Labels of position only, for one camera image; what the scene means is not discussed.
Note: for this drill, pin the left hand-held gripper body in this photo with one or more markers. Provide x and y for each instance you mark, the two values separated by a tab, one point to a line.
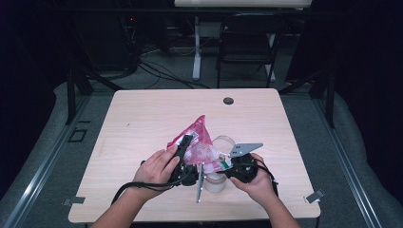
187	177

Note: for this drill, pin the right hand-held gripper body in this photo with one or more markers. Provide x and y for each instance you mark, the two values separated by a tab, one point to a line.
245	169

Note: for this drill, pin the red and white plastic bag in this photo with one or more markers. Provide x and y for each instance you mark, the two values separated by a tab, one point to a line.
201	142

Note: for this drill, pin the person's right hand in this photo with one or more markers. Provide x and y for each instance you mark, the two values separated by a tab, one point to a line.
259	188

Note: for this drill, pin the person's left hand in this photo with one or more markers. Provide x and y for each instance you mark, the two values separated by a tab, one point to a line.
153	174

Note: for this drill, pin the grey tape piece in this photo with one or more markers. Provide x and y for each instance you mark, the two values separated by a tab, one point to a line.
314	196
74	200

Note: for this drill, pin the black metal stand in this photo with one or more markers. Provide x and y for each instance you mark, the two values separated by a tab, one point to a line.
330	101
71	95

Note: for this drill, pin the black folding chair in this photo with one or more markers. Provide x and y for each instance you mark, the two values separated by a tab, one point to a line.
247	38

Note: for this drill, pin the dark cabinet with red light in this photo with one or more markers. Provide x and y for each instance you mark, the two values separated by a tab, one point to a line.
104	41

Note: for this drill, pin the white desk with white legs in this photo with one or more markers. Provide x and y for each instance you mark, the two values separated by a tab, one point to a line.
240	3

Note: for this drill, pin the aluminium floor rail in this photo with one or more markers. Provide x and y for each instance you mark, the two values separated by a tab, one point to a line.
345	158
38	183

